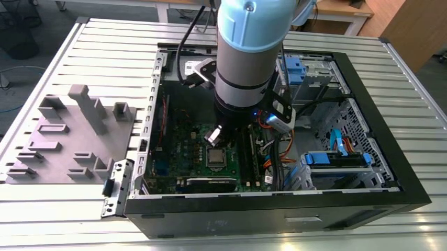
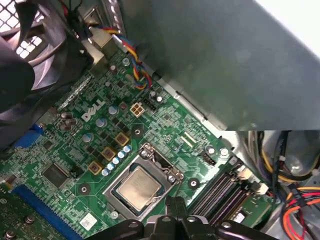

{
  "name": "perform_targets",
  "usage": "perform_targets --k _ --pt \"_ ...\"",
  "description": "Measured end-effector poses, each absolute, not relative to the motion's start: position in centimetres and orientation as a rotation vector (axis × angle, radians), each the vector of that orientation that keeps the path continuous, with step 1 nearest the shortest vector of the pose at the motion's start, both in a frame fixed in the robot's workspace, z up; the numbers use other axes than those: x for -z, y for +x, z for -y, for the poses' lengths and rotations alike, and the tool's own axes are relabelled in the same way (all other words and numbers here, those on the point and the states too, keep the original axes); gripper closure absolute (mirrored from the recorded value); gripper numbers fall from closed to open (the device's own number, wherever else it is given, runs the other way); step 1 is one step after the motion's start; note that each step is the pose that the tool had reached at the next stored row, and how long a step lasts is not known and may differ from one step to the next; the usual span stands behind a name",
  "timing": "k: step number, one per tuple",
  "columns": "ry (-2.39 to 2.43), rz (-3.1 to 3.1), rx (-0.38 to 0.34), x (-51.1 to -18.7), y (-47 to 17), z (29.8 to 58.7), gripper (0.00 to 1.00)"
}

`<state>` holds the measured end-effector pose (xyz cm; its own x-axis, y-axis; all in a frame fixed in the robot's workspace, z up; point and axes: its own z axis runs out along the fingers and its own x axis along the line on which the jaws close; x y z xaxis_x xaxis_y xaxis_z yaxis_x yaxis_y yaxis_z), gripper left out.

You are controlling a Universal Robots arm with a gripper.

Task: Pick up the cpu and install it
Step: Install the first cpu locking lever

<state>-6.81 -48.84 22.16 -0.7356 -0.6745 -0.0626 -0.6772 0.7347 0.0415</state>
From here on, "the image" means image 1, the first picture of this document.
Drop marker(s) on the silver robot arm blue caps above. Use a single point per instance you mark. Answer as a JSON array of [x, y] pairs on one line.
[[244, 68]]

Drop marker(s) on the CPU socket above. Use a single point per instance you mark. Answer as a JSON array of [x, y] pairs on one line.
[[217, 165]]

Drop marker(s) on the silver power supply unit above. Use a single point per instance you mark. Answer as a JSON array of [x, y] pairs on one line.
[[188, 100]]

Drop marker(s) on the black RAM slot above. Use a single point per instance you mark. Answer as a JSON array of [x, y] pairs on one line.
[[243, 164], [247, 164], [252, 164]]

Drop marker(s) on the green Dell motherboard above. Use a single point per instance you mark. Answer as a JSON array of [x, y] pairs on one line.
[[184, 167]]

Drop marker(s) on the blue plastic drive rails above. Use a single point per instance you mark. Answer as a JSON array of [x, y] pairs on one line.
[[295, 70]]

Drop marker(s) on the silver drive cage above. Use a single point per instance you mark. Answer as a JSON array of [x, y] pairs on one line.
[[313, 89]]

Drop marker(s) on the white barcode label tag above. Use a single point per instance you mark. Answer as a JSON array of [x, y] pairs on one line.
[[268, 179]]

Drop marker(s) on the black graphics card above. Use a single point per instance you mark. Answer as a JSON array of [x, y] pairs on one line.
[[209, 185]]

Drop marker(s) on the hard disk in blue carrier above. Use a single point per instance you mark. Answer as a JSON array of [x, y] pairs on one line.
[[319, 159]]

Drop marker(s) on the silver disk bay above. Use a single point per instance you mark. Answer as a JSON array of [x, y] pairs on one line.
[[342, 170]]

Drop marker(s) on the black PC case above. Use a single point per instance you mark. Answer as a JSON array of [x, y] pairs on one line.
[[244, 217]]

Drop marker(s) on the silver hinged slot retainer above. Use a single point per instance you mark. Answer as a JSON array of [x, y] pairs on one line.
[[120, 177]]

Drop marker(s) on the grey parts rack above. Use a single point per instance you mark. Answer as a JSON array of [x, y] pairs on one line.
[[83, 149]]

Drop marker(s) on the wooden cabinet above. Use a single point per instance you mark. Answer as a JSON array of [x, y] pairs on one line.
[[415, 31]]

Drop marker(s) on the black bin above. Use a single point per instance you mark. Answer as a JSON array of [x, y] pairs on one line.
[[23, 44]]

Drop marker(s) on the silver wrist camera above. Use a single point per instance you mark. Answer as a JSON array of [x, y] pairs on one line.
[[283, 124]]

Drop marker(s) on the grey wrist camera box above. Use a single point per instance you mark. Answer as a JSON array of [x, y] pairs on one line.
[[205, 69]]

